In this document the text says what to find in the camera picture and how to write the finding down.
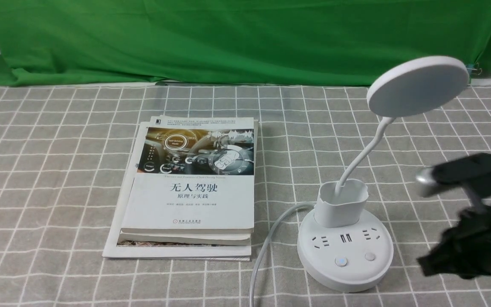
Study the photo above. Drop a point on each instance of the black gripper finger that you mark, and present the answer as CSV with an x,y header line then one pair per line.
x,y
448,175
464,250

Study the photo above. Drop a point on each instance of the white desk lamp with base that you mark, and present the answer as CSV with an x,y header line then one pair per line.
x,y
340,244

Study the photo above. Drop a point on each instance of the blue binder clip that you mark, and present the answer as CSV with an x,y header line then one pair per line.
x,y
474,70

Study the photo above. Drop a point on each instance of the white self-driving textbook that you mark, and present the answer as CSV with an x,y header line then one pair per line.
x,y
193,174

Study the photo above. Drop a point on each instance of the large white bottom booklet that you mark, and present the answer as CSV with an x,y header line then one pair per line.
x,y
112,250

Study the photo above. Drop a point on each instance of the grey checked tablecloth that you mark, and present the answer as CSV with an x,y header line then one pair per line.
x,y
63,152

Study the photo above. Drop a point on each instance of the green backdrop cloth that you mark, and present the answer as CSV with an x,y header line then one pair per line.
x,y
280,42

